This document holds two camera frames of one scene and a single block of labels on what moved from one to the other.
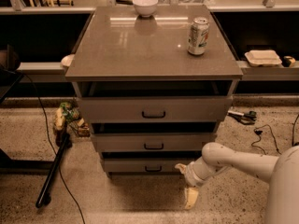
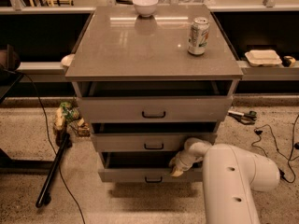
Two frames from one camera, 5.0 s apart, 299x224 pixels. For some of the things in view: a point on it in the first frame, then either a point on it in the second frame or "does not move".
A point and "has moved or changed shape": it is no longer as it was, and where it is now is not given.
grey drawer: x=145 y=165 has moved or changed shape
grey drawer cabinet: x=150 y=105 does not move
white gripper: x=191 y=176 → x=183 y=160
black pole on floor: x=63 y=140 does not move
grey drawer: x=157 y=142 does not move
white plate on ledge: x=67 y=60 does not move
